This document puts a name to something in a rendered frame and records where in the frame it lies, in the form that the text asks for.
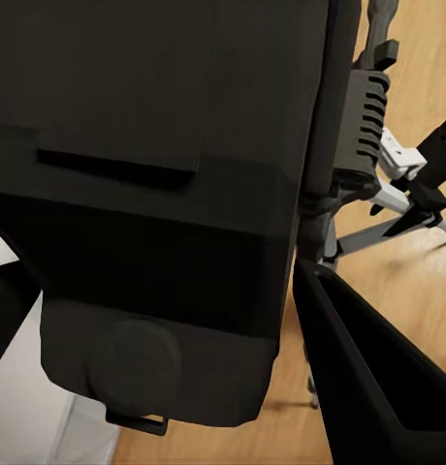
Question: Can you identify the camera tripod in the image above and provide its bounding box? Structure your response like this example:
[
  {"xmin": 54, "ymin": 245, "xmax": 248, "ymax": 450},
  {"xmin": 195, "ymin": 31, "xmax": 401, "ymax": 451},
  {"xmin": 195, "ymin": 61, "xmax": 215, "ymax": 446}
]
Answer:
[{"xmin": 295, "ymin": 0, "xmax": 446, "ymax": 410}]

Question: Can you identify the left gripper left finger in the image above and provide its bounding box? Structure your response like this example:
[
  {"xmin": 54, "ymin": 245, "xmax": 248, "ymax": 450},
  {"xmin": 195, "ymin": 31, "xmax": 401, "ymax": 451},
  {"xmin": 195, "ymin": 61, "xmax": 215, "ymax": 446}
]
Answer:
[{"xmin": 0, "ymin": 261, "xmax": 42, "ymax": 360}]

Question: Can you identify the digital camera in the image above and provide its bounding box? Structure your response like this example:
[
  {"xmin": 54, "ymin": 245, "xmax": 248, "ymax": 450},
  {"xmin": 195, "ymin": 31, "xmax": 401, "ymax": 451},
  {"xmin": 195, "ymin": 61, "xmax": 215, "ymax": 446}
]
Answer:
[{"xmin": 0, "ymin": 0, "xmax": 362, "ymax": 437}]

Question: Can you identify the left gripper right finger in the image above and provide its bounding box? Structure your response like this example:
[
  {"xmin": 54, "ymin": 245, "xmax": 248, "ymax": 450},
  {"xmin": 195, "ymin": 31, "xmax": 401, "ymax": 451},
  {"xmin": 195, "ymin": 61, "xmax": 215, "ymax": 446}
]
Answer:
[{"xmin": 293, "ymin": 258, "xmax": 446, "ymax": 465}]

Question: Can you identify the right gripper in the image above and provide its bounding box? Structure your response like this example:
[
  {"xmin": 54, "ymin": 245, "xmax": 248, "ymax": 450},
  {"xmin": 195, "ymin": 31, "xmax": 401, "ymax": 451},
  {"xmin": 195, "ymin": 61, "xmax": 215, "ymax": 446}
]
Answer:
[{"xmin": 370, "ymin": 127, "xmax": 446, "ymax": 236}]

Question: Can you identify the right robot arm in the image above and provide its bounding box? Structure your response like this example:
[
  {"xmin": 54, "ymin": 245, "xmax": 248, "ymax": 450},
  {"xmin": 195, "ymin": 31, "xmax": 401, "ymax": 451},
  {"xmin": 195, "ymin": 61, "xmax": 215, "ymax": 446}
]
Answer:
[{"xmin": 370, "ymin": 121, "xmax": 446, "ymax": 236}]

